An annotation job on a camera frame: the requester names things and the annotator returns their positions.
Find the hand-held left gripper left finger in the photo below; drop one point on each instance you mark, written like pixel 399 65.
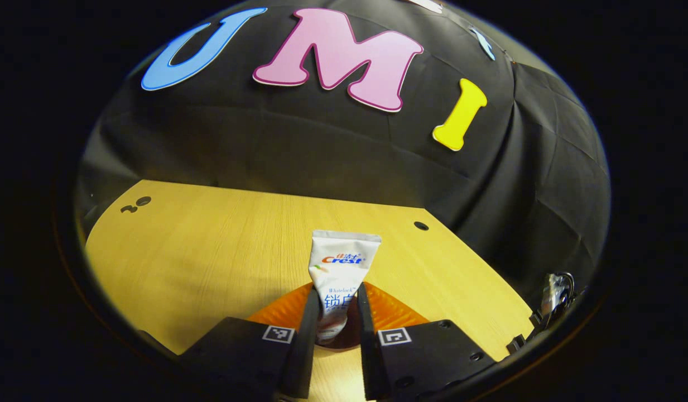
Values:
pixel 304 346

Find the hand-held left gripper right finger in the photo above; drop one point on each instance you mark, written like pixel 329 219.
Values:
pixel 369 352

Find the white toothpaste tube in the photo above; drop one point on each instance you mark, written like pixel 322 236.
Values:
pixel 341 268

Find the wooden desktop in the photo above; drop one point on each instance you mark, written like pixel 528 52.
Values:
pixel 210 251

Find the black backdrop cloth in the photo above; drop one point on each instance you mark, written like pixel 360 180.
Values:
pixel 321 151

